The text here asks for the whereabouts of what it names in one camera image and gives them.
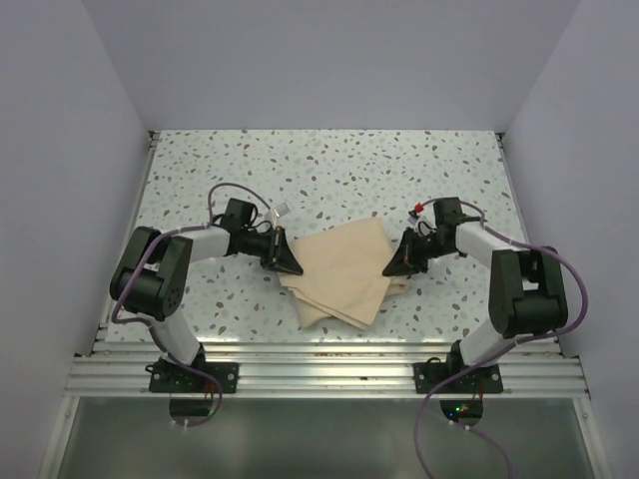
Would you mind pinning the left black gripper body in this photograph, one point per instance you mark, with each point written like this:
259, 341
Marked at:
259, 244

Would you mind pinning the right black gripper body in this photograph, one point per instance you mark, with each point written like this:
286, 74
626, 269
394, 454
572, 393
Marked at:
428, 246

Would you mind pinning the beige cloth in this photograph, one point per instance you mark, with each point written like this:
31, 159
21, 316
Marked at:
342, 276

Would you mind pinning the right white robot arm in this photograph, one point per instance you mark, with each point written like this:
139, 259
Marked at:
526, 293

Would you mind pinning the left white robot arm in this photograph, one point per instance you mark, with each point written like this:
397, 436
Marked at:
149, 282

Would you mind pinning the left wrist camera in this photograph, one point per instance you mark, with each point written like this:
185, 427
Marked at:
275, 214

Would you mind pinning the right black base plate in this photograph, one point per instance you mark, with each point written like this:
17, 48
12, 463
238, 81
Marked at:
427, 375

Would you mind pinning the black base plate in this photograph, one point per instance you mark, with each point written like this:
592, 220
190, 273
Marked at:
427, 375
167, 377

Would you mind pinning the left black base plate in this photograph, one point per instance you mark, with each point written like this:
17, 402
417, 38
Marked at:
167, 377

